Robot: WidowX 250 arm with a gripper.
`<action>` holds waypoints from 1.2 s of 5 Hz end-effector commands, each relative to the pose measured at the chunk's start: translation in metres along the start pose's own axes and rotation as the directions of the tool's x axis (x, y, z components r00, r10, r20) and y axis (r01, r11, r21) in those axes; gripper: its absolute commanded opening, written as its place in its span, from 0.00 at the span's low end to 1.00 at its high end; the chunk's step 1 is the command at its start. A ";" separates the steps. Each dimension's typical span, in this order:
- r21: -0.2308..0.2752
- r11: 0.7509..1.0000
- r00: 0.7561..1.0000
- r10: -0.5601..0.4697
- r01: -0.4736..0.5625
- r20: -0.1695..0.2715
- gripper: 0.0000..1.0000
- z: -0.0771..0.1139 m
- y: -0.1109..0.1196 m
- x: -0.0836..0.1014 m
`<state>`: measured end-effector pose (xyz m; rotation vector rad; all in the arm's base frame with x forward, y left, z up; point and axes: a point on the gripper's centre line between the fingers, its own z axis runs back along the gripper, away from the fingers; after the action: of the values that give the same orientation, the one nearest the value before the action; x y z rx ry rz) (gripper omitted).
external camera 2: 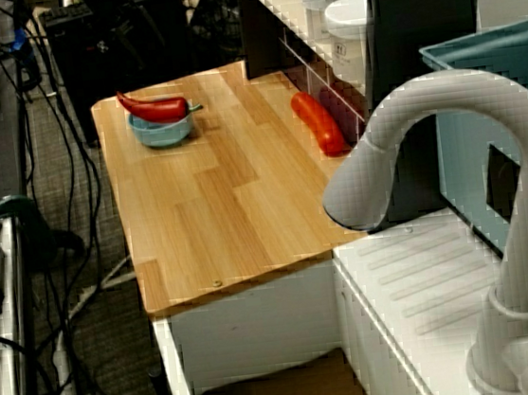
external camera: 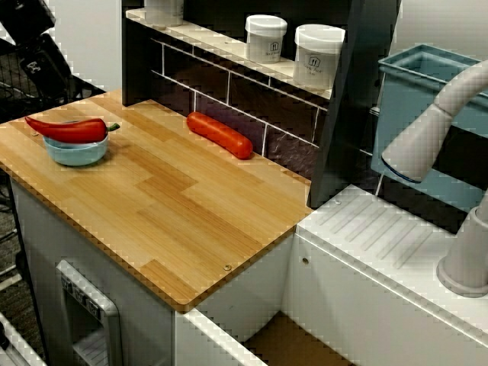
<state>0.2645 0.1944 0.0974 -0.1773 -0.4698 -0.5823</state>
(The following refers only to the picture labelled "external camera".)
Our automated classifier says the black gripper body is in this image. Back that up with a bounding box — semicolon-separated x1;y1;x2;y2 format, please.
0;0;56;47

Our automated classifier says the teal plastic bin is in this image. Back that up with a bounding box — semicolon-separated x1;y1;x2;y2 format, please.
370;43;488;216

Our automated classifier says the white toy kitchen cabinet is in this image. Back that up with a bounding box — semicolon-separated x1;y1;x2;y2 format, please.
8;178;488;366

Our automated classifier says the orange-red toy sausage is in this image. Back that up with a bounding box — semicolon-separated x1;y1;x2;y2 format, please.
185;111;255;161

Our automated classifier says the aluminium frame rail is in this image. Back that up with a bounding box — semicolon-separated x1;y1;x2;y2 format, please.
0;311;43;366

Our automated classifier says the white labelled jar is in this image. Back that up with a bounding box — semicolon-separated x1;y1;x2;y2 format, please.
293;23;347;92
244;14;288;63
143;0;185;28

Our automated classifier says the red toy chili pepper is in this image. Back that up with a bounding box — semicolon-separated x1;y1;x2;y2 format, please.
24;115;121;143

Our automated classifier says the dark tiled backsplash with shelf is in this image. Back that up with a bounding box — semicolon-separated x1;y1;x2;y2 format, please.
121;7;345;185

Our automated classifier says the dark grey upright panel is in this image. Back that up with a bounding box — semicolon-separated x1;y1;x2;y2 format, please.
306;0;403;210

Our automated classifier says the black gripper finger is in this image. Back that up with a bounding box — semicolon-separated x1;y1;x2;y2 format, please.
18;33;72;104

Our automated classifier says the grey curved faucet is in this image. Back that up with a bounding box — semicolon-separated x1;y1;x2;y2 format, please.
380;58;488;299

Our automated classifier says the light blue bowl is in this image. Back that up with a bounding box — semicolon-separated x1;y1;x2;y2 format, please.
42;133;110;168

